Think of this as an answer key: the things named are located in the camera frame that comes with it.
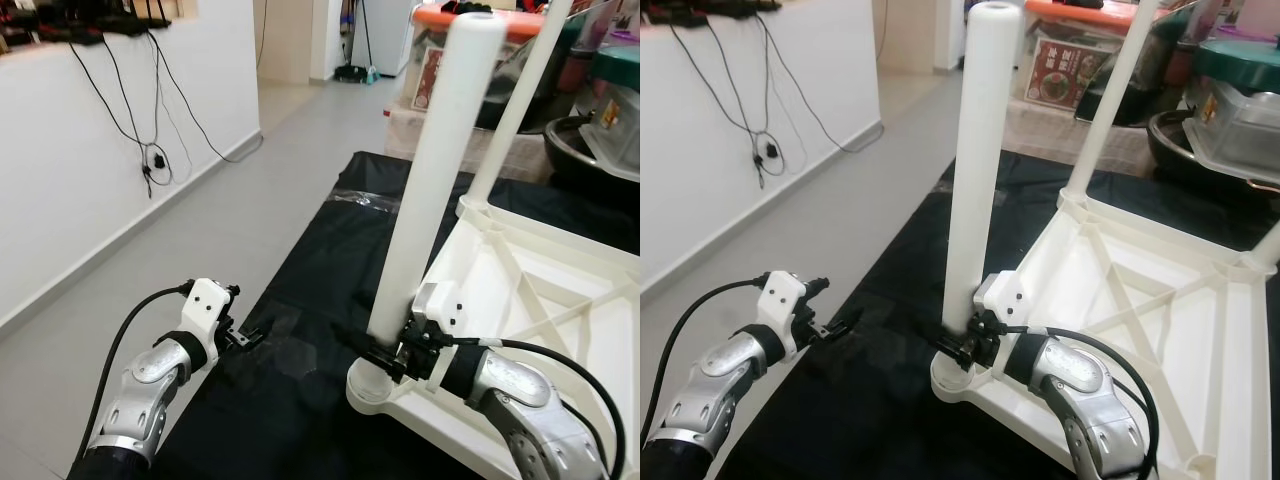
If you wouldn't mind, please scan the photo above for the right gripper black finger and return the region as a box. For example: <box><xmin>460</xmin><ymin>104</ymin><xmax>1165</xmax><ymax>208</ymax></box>
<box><xmin>928</xmin><ymin>330</ymin><xmax>976</xmax><ymax>369</ymax></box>
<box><xmin>333</xmin><ymin>325</ymin><xmax>401</xmax><ymax>376</ymax></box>

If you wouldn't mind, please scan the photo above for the red printed box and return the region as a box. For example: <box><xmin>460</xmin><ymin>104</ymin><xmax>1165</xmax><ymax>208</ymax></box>
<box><xmin>1025</xmin><ymin>38</ymin><xmax>1116</xmax><ymax>111</ymax></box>
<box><xmin>412</xmin><ymin>45</ymin><xmax>446</xmax><ymax>111</ymax></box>

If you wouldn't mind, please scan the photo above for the black bag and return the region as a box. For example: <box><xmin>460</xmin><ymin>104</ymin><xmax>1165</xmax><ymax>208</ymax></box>
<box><xmin>475</xmin><ymin>5</ymin><xmax>601</xmax><ymax>131</ymax></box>
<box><xmin>1115</xmin><ymin>0</ymin><xmax>1216</xmax><ymax>126</ymax></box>

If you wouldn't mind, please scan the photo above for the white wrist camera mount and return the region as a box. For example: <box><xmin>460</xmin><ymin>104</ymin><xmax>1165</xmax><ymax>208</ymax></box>
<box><xmin>972</xmin><ymin>270</ymin><xmax>1026</xmax><ymax>331</ymax></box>
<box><xmin>180</xmin><ymin>278</ymin><xmax>239</xmax><ymax>366</ymax></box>
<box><xmin>408</xmin><ymin>282</ymin><xmax>463</xmax><ymax>386</ymax></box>
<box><xmin>758</xmin><ymin>270</ymin><xmax>816</xmax><ymax>361</ymax></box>

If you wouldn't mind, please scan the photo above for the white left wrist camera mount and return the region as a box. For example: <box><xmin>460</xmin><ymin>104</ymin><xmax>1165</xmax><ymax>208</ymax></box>
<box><xmin>180</xmin><ymin>278</ymin><xmax>239</xmax><ymax>366</ymax></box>
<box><xmin>758</xmin><ymin>270</ymin><xmax>816</xmax><ymax>361</ymax></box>

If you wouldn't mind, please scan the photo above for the green pot lid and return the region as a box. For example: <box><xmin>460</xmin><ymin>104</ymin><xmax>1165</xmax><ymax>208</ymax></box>
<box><xmin>1190</xmin><ymin>38</ymin><xmax>1280</xmax><ymax>91</ymax></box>
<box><xmin>592</xmin><ymin>45</ymin><xmax>641</xmax><ymax>91</ymax></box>

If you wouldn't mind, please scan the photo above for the clear plastic storage box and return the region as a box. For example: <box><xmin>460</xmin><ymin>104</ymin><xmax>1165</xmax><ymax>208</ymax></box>
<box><xmin>598</xmin><ymin>75</ymin><xmax>641</xmax><ymax>171</ymax></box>
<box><xmin>1190</xmin><ymin>70</ymin><xmax>1280</xmax><ymax>161</ymax></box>

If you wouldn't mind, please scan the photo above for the white plastic table top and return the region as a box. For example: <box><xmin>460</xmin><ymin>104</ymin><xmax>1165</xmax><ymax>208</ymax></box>
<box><xmin>930</xmin><ymin>190</ymin><xmax>1280</xmax><ymax>480</ymax></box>
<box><xmin>345</xmin><ymin>195</ymin><xmax>641</xmax><ymax>480</ymax></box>

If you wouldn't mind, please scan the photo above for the black tablecloth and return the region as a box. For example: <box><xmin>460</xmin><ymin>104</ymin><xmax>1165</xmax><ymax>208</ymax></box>
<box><xmin>150</xmin><ymin>150</ymin><xmax>641</xmax><ymax>480</ymax></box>
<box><xmin>715</xmin><ymin>150</ymin><xmax>1280</xmax><ymax>480</ymax></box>

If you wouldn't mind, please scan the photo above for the white refrigerator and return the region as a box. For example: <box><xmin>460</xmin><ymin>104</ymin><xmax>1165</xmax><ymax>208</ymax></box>
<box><xmin>352</xmin><ymin>0</ymin><xmax>421</xmax><ymax>76</ymax></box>

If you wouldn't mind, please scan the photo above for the black wall cable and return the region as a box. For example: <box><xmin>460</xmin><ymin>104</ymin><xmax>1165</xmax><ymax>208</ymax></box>
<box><xmin>670</xmin><ymin>20</ymin><xmax>881</xmax><ymax>189</ymax></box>
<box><xmin>65</xmin><ymin>30</ymin><xmax>263</xmax><ymax>199</ymax></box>

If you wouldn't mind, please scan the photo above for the black power strip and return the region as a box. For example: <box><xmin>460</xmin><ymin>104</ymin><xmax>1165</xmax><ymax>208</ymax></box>
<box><xmin>0</xmin><ymin>10</ymin><xmax>171</xmax><ymax>46</ymax></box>
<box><xmin>640</xmin><ymin>0</ymin><xmax>783</xmax><ymax>23</ymax></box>

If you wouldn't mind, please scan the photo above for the clear tape strip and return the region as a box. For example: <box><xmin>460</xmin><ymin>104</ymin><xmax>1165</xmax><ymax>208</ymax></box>
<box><xmin>335</xmin><ymin>188</ymin><xmax>401</xmax><ymax>211</ymax></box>

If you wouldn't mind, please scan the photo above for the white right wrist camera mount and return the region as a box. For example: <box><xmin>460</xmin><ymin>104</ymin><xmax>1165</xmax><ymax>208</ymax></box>
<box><xmin>408</xmin><ymin>282</ymin><xmax>463</xmax><ymax>386</ymax></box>
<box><xmin>972</xmin><ymin>270</ymin><xmax>1026</xmax><ymax>331</ymax></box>

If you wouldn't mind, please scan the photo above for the clear tape cross patch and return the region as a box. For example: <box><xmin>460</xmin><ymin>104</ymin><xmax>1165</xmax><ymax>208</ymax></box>
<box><xmin>245</xmin><ymin>305</ymin><xmax>336</xmax><ymax>381</ymax></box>

